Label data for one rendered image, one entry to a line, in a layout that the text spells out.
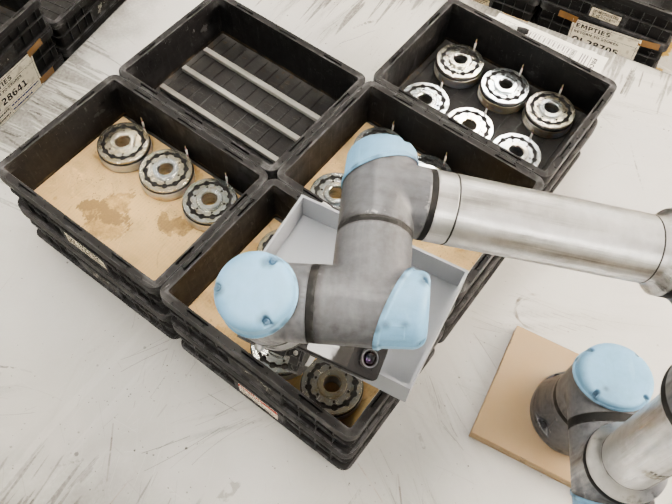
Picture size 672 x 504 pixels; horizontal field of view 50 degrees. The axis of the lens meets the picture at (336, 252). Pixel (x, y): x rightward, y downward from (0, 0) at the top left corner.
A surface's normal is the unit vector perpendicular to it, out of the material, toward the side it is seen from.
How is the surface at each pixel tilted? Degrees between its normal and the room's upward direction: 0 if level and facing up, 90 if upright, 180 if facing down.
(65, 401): 0
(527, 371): 1
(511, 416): 1
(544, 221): 27
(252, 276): 17
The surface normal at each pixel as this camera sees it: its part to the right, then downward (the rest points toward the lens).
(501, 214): 0.13, -0.05
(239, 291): -0.09, -0.25
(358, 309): -0.11, 0.01
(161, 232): 0.04, -0.50
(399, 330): -0.07, 0.41
